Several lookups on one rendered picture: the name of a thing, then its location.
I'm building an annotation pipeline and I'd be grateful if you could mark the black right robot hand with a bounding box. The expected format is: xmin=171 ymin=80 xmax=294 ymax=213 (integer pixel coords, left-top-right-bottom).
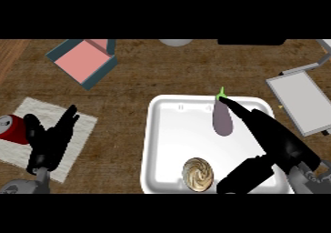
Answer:
xmin=216 ymin=96 xmax=323 ymax=195

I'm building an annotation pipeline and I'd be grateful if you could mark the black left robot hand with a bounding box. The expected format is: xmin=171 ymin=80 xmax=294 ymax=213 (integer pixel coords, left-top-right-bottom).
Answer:
xmin=22 ymin=104 xmax=81 ymax=176

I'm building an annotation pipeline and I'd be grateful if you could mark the grey tiered shelf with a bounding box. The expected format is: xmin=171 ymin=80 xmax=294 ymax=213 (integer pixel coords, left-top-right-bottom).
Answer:
xmin=264 ymin=39 xmax=331 ymax=137

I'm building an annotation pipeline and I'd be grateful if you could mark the white square tray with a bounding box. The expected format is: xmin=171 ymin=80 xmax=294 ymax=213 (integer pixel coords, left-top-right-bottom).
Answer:
xmin=140 ymin=94 xmax=295 ymax=195

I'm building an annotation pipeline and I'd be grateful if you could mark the beige frosted cupcake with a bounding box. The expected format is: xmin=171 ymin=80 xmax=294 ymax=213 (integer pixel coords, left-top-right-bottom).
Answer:
xmin=180 ymin=157 xmax=216 ymax=193

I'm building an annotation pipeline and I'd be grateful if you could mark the white cloth placemat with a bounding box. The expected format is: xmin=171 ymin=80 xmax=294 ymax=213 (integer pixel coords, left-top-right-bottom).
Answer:
xmin=0 ymin=96 xmax=99 ymax=184

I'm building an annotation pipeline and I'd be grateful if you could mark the red soda can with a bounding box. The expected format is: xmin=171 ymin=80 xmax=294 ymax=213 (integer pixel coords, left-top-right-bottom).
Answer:
xmin=0 ymin=114 xmax=31 ymax=146

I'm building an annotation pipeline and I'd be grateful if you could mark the purple eggplant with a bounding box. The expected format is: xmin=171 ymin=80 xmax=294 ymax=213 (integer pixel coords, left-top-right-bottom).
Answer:
xmin=211 ymin=86 xmax=235 ymax=137

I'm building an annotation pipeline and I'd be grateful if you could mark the teal and pink box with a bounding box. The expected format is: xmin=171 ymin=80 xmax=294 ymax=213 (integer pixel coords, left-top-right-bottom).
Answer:
xmin=45 ymin=39 xmax=120 ymax=91

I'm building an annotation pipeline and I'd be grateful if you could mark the pale grey round object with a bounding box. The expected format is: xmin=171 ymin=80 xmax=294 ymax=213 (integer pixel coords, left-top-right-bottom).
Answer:
xmin=158 ymin=39 xmax=193 ymax=47

